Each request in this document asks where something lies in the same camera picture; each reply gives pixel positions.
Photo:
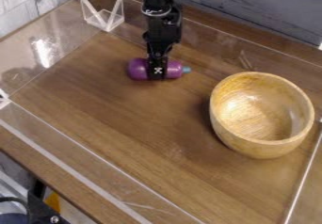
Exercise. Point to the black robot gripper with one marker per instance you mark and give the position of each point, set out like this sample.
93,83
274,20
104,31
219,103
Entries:
162,35

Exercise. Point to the purple toy eggplant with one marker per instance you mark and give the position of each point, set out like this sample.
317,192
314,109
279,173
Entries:
137,69

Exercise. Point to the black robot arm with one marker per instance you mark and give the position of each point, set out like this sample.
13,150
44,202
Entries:
156,8

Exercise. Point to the brown wooden bowl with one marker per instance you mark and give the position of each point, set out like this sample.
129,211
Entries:
260,114

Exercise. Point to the clear acrylic corner bracket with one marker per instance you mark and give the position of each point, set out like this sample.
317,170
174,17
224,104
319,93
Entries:
104,19

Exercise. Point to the clear acrylic tray wall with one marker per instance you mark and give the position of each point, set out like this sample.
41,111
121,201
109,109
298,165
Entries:
125,147

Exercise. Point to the black clamp with cable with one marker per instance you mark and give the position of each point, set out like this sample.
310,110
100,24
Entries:
23,206

